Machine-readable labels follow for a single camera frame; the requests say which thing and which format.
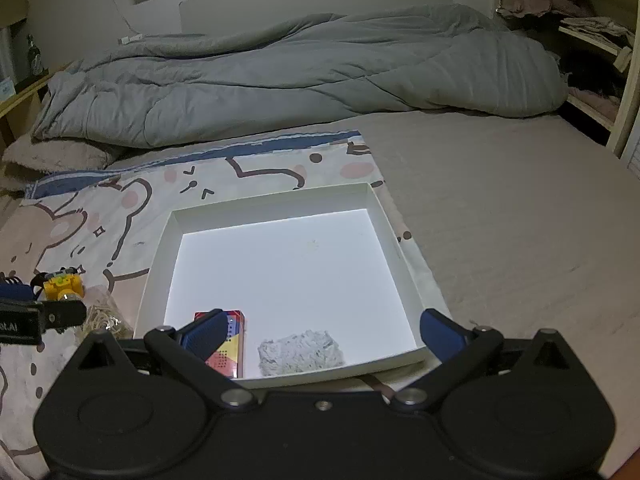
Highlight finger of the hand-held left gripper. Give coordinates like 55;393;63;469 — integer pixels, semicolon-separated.
0;280;28;302
37;301;88;333

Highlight yellow toy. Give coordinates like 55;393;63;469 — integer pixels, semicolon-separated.
42;267;85;306

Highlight green bottle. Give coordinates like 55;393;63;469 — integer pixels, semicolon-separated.
25;34;47;78

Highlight bag of rubber bands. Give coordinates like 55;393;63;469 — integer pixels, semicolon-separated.
80;285;135;343

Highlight bear printed blanket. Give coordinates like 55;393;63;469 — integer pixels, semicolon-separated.
0;129;453;480

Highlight cream wooden shelf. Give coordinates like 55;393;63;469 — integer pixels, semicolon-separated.
492;0;640;161

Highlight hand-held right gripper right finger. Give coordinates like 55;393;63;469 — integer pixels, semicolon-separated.
391;309;576;411

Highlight small red blue card box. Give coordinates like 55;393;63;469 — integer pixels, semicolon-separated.
194;310;247;378

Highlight beige folded clothes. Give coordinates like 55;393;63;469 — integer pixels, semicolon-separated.
560;15;635;72

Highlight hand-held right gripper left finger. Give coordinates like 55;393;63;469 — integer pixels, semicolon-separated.
75;309;257;411

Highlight grey white crumpled wad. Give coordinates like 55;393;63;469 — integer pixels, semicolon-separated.
257;329;347;378

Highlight pink fluffy blanket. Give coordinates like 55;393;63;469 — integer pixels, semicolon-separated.
0;135;121;196

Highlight dark clothes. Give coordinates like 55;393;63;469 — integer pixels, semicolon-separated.
525;10;626;102

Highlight white cardboard box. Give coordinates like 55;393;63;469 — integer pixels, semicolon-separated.
134;182;432;390

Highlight wooden bedside shelf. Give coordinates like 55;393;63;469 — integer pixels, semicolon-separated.
0;0;56;146

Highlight grey duvet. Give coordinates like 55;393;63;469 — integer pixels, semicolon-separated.
31;4;570;148

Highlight pink folded clothes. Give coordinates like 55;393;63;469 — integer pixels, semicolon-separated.
567;85;622;122

